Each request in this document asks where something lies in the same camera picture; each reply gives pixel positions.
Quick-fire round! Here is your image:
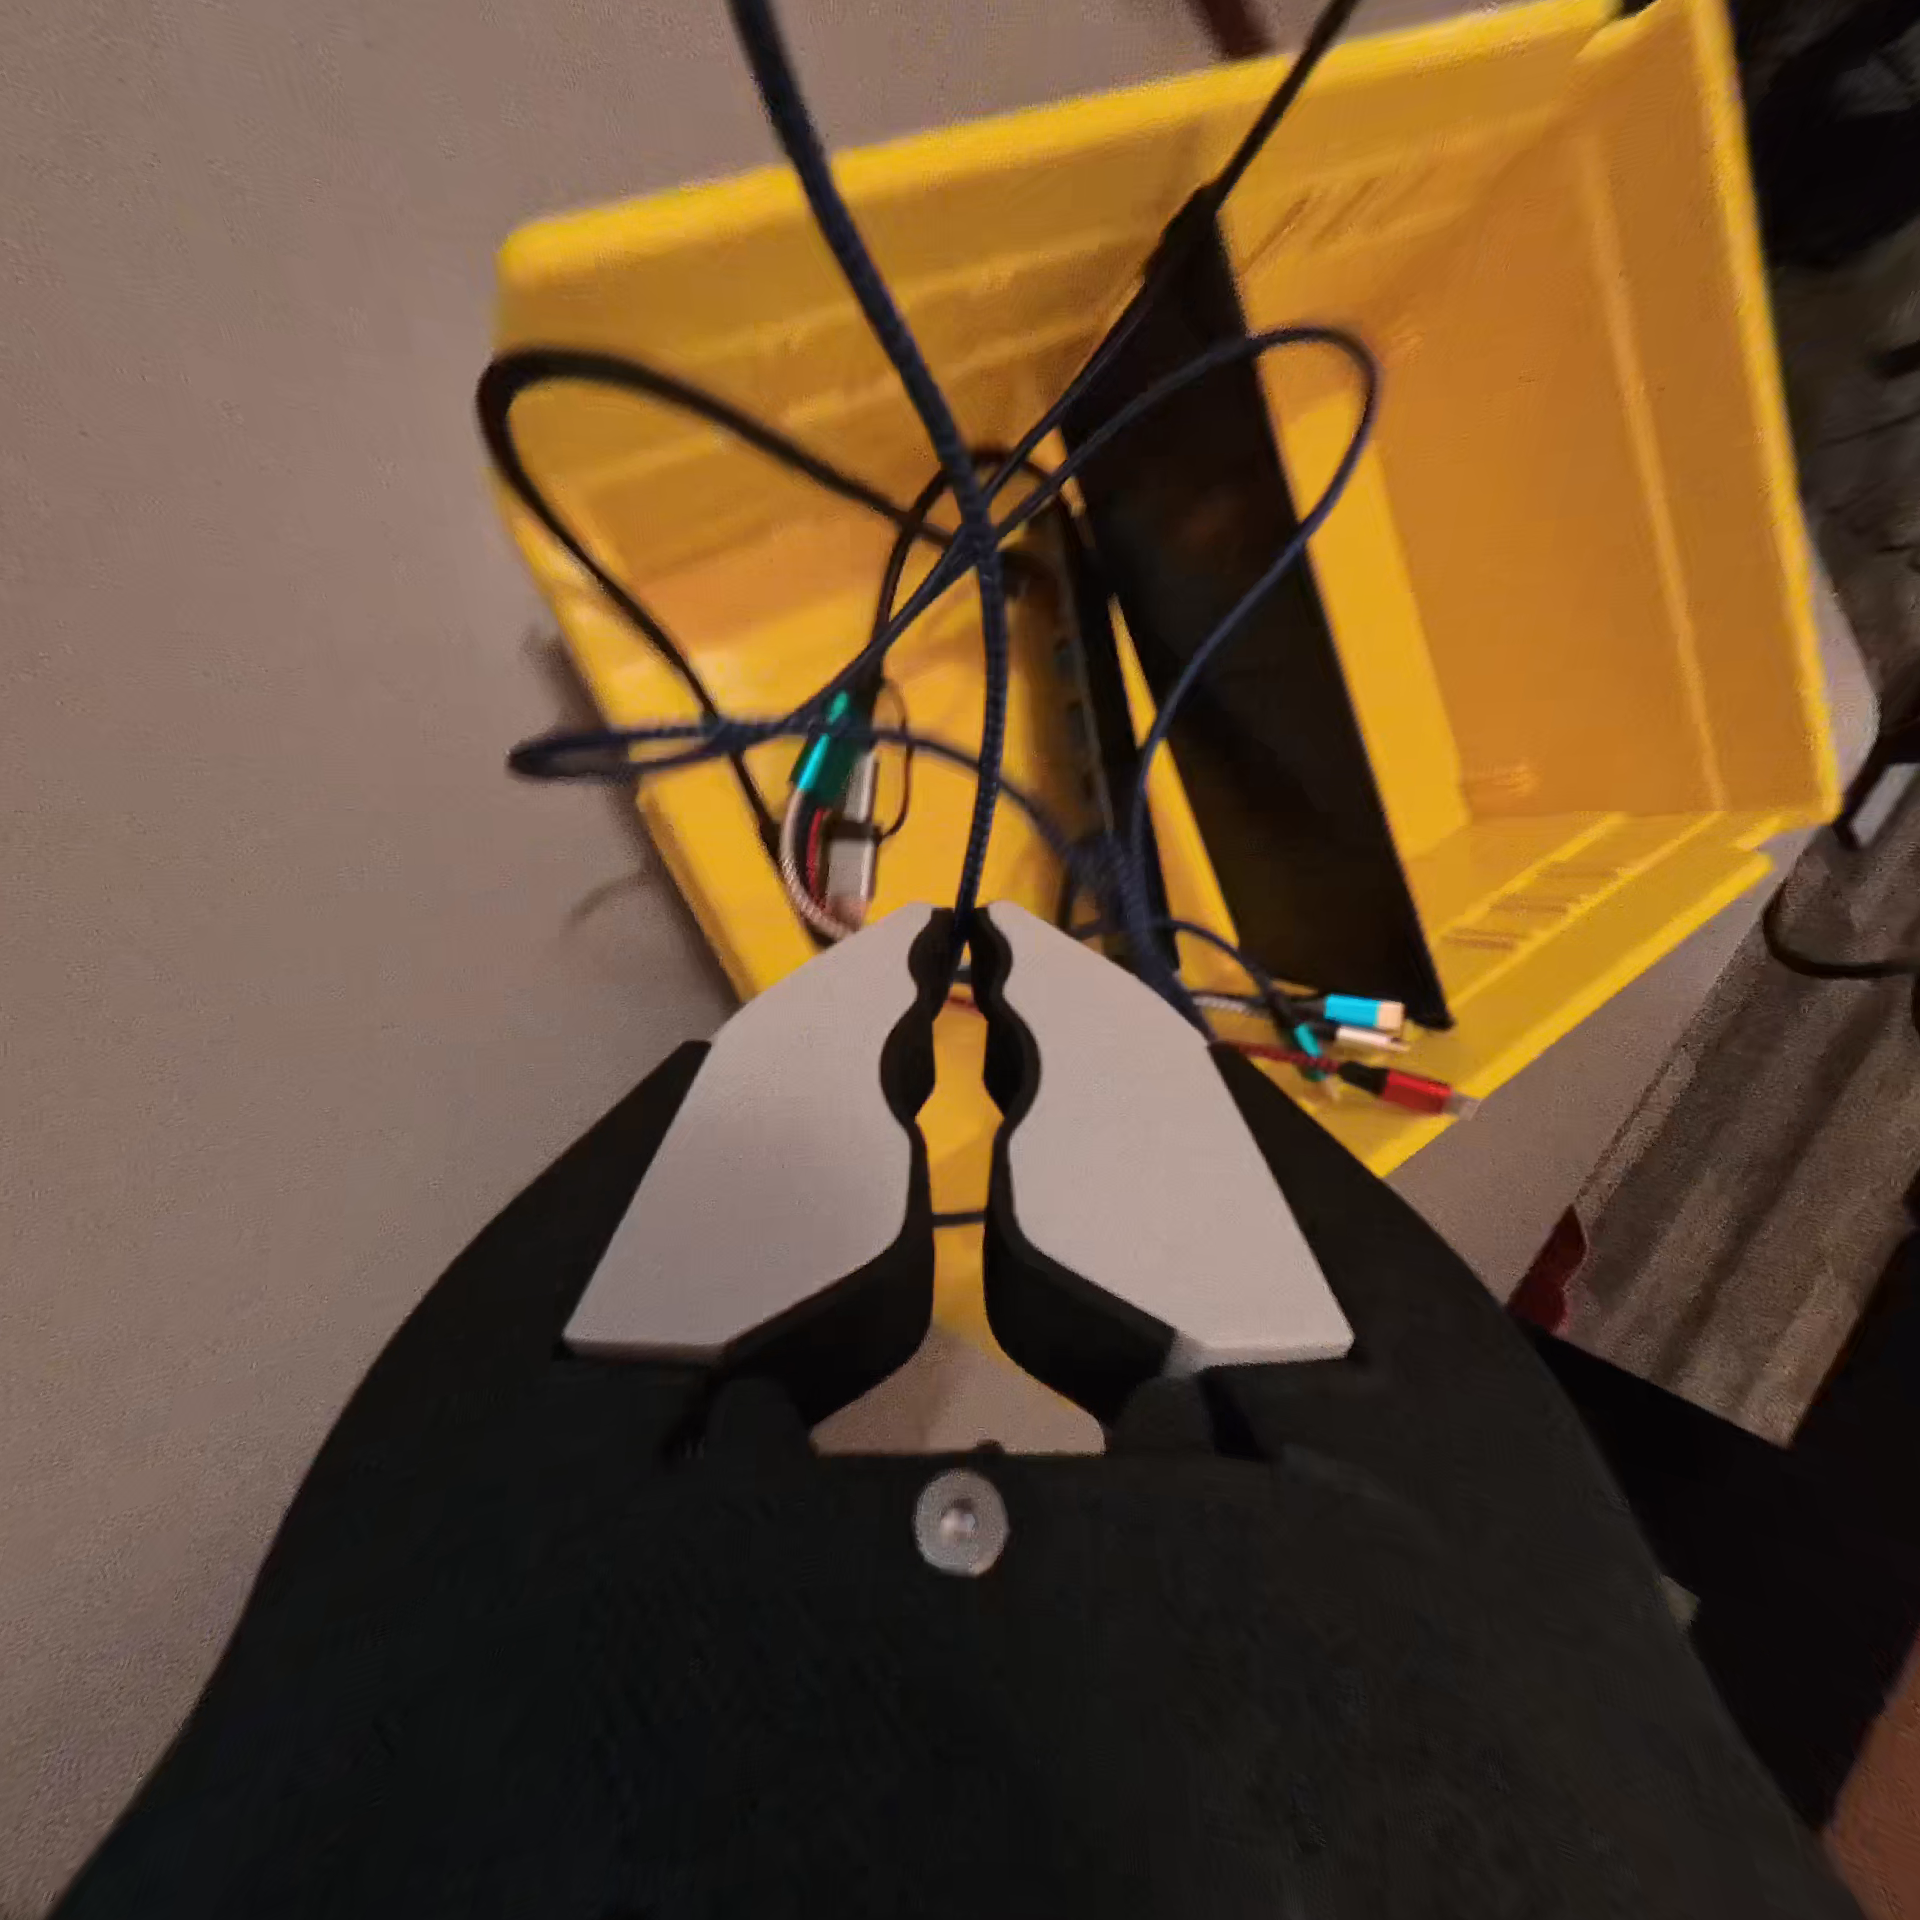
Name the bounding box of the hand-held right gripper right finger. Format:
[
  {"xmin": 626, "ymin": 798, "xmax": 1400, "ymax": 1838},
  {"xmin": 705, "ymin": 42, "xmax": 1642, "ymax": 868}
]
[{"xmin": 977, "ymin": 900, "xmax": 1356, "ymax": 1419}]

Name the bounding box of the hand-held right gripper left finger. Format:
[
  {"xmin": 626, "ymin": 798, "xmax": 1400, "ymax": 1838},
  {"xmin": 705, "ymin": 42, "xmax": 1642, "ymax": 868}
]
[{"xmin": 562, "ymin": 903, "xmax": 963, "ymax": 1426}]

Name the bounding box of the grey usb hub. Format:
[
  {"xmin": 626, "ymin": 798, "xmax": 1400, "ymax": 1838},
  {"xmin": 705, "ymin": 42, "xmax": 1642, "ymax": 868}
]
[{"xmin": 1005, "ymin": 502, "xmax": 1151, "ymax": 940}]

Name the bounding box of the yellow plastic bin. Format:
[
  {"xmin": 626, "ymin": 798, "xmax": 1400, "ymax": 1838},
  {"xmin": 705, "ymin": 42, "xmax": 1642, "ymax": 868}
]
[{"xmin": 491, "ymin": 0, "xmax": 1845, "ymax": 1180}]

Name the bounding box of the thick black usb cable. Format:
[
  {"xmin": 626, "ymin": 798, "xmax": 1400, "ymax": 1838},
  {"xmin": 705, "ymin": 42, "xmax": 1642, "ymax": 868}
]
[{"xmin": 477, "ymin": 347, "xmax": 993, "ymax": 840}]

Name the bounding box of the black bin divider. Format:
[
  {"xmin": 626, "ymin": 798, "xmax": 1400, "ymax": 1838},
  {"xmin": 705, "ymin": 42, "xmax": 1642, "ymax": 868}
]
[{"xmin": 1056, "ymin": 188, "xmax": 1457, "ymax": 1032}]

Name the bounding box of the grey braided usb cable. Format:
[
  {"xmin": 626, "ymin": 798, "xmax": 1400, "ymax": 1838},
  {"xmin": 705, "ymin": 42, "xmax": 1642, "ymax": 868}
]
[{"xmin": 780, "ymin": 795, "xmax": 1415, "ymax": 1055}]

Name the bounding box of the bundle of multi-plug cables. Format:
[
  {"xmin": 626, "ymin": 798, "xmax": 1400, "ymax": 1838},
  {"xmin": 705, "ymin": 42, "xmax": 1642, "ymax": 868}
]
[{"xmin": 787, "ymin": 691, "xmax": 1412, "ymax": 1051}]

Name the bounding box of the dark blue usb cable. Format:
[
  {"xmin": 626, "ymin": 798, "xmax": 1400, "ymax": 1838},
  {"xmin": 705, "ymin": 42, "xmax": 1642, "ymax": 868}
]
[{"xmin": 507, "ymin": 717, "xmax": 939, "ymax": 783}]

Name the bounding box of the thin blue braided cable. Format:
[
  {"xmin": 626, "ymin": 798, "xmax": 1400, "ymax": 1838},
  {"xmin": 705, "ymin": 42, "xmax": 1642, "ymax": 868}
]
[{"xmin": 884, "ymin": 326, "xmax": 1383, "ymax": 976}]

